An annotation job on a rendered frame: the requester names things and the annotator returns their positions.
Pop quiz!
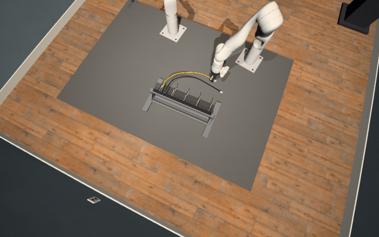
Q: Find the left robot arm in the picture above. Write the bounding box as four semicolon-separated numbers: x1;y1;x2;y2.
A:
211;1;283;78

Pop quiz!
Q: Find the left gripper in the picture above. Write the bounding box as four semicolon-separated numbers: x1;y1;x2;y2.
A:
209;70;220;82

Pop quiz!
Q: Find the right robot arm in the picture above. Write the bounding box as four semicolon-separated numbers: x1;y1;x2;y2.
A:
163;0;179;35

